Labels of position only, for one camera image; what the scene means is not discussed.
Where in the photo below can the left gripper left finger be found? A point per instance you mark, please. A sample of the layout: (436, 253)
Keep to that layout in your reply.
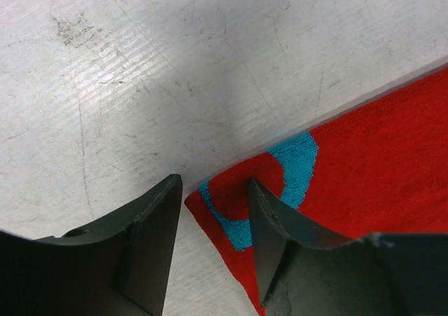
(115, 265)

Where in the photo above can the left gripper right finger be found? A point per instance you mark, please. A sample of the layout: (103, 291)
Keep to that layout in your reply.
(303, 268)

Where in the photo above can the red blue tiger towel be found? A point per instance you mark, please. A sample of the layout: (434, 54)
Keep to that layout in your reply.
(380, 168)

